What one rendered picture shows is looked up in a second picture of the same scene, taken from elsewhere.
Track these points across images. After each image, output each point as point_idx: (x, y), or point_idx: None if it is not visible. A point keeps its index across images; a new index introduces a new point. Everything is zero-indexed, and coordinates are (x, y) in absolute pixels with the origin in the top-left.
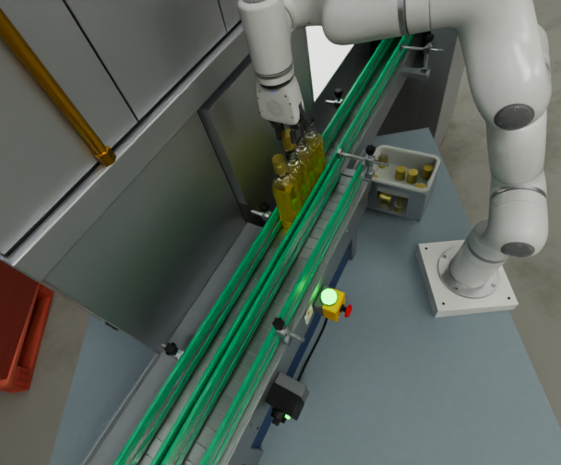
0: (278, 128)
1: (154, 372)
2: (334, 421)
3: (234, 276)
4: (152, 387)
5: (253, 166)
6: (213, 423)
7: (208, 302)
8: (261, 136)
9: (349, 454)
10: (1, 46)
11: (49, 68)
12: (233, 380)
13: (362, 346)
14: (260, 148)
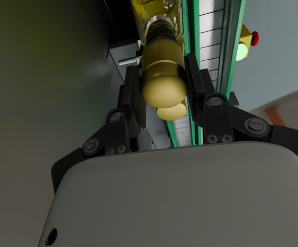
0: (144, 125)
1: (157, 144)
2: (237, 66)
3: None
4: (162, 146)
5: (83, 63)
6: (202, 141)
7: (150, 116)
8: (26, 29)
9: (250, 73)
10: None
11: None
12: None
13: (246, 12)
14: (51, 34)
